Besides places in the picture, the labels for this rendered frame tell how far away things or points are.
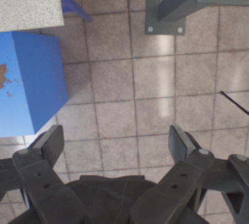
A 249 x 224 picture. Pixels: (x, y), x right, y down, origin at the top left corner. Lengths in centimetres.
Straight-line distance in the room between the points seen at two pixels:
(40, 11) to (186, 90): 119
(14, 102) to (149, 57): 95
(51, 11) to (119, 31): 78
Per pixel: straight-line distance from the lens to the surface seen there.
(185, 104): 157
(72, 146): 170
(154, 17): 143
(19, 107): 98
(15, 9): 76
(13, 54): 94
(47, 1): 72
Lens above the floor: 141
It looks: 74 degrees down
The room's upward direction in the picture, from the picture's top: 177 degrees clockwise
